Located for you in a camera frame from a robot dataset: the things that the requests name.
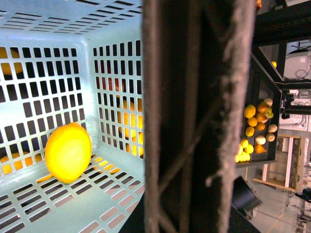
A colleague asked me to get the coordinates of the light teal plastic basket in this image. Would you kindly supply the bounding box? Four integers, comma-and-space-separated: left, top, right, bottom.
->
0, 0, 144, 233

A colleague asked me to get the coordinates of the yellow lemon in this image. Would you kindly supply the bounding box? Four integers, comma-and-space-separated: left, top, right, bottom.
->
45, 122, 92, 184

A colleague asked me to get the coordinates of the brown basket handle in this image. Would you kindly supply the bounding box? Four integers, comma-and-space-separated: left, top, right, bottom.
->
142, 0, 256, 233

